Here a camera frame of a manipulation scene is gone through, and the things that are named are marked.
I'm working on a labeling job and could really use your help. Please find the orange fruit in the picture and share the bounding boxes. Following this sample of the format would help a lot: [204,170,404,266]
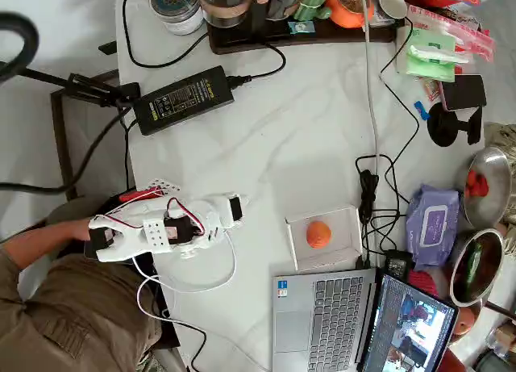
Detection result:
[306,220,333,250]

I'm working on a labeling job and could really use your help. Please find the person left forearm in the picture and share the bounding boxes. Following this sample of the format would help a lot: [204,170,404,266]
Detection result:
[0,222,76,268]

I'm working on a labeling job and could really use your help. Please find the white cardboard box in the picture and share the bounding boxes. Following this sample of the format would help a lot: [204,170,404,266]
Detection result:
[284,204,364,272]

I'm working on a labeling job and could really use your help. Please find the person left hand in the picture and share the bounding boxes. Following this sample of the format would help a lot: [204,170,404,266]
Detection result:
[69,218,97,242]

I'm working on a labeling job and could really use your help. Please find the red clamp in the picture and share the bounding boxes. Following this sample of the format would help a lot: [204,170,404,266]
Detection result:
[119,188,162,203]

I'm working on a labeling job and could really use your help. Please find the thin black adapter lead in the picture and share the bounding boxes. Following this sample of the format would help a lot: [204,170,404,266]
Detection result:
[123,117,139,191]

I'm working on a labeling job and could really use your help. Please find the black power adapter brick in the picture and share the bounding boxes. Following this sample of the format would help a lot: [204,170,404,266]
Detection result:
[132,65,235,137]

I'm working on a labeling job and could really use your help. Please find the grey laptop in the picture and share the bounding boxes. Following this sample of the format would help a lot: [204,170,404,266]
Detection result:
[270,266,460,372]

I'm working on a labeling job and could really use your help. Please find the grey round stool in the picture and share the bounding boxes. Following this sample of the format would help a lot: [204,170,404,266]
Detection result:
[44,196,118,232]

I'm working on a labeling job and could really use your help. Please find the small black charger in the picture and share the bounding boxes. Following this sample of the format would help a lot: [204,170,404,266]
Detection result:
[385,249,414,280]

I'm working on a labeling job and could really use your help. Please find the olive clothed person body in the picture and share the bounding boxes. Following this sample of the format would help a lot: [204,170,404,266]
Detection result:
[0,250,166,372]

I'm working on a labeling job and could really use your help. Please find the teal candy packet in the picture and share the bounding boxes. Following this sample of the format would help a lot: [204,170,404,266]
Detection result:
[287,20,316,36]

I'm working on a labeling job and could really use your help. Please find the dark wooden tea tray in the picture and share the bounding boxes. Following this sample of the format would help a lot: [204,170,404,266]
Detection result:
[207,15,406,56]

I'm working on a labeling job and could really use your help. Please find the dark bottle cork stopper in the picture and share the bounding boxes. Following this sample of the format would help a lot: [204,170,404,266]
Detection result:
[248,0,272,32]

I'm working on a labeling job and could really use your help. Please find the glass jar tan band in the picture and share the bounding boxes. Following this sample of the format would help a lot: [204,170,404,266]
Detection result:
[199,0,253,29]

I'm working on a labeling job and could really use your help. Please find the wet wipes pack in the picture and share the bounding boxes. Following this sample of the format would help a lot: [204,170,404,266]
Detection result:
[405,184,460,270]

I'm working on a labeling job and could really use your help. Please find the round tin dark lid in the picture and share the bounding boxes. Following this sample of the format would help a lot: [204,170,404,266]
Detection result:
[148,0,206,37]

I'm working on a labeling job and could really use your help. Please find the red knitted cloth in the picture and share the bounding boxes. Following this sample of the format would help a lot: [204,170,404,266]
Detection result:
[406,269,441,299]

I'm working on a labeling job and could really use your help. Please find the grey glass tumbler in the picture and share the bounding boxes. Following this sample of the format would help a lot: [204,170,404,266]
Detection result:
[265,0,307,22]

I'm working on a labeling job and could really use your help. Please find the green cactus figurine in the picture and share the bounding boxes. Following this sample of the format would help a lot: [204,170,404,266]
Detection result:
[293,0,333,22]

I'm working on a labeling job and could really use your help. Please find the black phone stand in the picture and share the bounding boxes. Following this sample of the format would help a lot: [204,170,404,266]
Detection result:
[426,104,484,148]

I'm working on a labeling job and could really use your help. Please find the orange round teapot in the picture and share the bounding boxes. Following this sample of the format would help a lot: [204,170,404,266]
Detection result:
[324,0,376,29]

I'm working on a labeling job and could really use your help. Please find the red white printed packet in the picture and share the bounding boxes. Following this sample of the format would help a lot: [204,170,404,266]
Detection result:
[417,77,445,106]

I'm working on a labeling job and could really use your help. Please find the green tissue pack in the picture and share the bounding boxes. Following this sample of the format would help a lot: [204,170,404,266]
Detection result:
[405,43,472,84]

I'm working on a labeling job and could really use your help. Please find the green cucumber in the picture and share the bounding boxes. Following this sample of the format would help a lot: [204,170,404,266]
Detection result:
[462,242,484,293]

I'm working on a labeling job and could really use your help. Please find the white cup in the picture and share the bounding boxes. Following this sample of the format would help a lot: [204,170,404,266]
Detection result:
[377,0,410,20]

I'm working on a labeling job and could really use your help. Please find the black smartphone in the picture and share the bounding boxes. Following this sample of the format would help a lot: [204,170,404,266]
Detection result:
[438,74,488,112]

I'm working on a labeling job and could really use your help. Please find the steel bowl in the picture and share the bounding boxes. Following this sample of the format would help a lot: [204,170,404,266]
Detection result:
[454,147,513,231]

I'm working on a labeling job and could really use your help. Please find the steel pot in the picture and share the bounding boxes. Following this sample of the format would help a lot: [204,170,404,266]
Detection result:
[448,228,516,321]

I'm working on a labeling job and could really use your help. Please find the beige woven mat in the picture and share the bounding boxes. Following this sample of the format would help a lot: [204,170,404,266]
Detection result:
[483,122,516,175]

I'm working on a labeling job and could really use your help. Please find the green and pink packets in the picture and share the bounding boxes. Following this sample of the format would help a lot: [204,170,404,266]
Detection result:
[406,4,496,63]

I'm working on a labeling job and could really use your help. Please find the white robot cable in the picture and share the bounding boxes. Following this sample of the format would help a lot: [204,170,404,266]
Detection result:
[131,230,269,372]

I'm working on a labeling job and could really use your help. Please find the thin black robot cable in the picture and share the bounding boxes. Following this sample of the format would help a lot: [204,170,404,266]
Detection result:
[160,309,209,372]

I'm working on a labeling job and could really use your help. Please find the bundled black cable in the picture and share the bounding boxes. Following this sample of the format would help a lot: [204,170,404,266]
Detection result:
[354,153,409,270]

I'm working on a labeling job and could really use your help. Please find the black mains cord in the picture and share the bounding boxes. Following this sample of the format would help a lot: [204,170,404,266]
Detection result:
[224,43,288,87]

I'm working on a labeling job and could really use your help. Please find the thick black hose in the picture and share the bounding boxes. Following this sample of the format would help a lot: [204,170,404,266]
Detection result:
[0,105,134,195]

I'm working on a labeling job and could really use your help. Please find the thick white cable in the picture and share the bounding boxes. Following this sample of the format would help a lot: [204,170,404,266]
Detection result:
[357,0,382,178]

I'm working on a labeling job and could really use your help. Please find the black looped cable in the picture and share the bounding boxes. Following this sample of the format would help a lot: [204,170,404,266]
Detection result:
[122,0,213,69]

